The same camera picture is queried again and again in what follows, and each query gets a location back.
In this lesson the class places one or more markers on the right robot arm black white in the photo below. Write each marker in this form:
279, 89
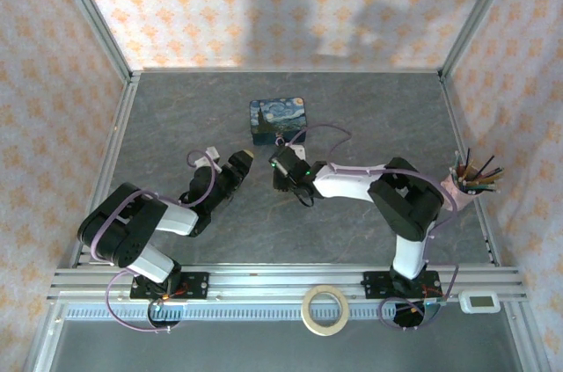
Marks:
343, 183

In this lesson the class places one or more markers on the aluminium frame post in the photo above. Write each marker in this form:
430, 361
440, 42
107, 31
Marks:
477, 11
94, 16

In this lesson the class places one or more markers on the black pencil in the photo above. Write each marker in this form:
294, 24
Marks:
467, 161

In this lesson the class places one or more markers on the aluminium side rail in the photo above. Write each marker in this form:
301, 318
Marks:
116, 143
466, 134

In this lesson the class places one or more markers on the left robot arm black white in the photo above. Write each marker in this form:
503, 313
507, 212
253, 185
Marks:
132, 231

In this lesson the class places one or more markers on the dark blue pencil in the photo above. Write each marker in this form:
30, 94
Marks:
486, 165

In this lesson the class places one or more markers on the white digital timer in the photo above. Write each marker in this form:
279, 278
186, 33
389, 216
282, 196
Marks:
479, 302

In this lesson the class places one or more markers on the yellow pencil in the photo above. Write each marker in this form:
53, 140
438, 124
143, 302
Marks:
492, 175

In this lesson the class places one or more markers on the masking tape roll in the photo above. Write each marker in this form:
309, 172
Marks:
309, 320

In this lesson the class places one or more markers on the pink pencil cup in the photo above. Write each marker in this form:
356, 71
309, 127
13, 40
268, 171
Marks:
459, 194

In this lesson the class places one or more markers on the green pencil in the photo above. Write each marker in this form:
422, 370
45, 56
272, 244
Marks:
486, 188

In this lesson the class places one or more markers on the aluminium table edge rail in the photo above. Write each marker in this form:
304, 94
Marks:
272, 279

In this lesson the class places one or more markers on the starry night painted tin box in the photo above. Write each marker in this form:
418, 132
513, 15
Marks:
277, 114

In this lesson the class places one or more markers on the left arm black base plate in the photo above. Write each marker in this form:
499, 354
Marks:
195, 285

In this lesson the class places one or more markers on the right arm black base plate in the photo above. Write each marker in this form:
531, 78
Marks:
376, 285

